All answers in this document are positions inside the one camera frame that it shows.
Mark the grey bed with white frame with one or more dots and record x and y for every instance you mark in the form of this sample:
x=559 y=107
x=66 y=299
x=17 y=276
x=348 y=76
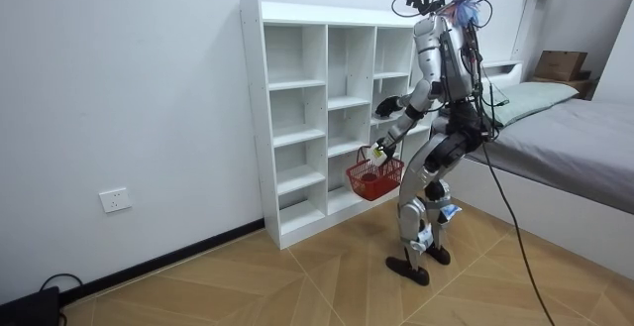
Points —
x=569 y=152

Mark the robot legs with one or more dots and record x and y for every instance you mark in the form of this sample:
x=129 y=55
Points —
x=413 y=182

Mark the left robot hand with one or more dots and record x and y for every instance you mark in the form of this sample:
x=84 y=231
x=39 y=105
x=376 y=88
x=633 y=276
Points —
x=380 y=155

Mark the white cubby shelf unit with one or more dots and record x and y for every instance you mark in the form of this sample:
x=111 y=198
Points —
x=297 y=118

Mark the robot body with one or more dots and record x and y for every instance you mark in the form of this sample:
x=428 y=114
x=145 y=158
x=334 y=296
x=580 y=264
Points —
x=448 y=53

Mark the pale green pillow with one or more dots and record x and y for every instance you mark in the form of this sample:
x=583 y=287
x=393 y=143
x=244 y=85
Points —
x=530 y=99

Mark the wooden nightstand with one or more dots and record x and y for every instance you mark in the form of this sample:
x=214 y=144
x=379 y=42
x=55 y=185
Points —
x=584 y=87

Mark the red plastic shopping basket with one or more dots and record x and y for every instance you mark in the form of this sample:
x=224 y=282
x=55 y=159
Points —
x=376 y=184

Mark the brown cardboard box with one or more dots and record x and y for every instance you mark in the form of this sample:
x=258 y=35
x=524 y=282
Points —
x=560 y=65

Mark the dark red round item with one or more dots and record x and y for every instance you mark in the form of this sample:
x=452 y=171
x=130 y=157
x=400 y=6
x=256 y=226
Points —
x=369 y=177

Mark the black flat device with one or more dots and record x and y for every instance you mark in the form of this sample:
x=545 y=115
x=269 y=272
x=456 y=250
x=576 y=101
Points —
x=27 y=308

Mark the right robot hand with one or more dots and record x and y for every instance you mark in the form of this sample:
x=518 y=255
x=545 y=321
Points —
x=387 y=106

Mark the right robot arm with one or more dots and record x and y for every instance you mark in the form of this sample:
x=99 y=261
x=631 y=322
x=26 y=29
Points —
x=408 y=100

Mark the white wall socket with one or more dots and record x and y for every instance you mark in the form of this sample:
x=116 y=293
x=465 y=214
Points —
x=115 y=200

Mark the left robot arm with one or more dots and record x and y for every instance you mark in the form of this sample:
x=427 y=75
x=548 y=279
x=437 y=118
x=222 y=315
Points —
x=425 y=58

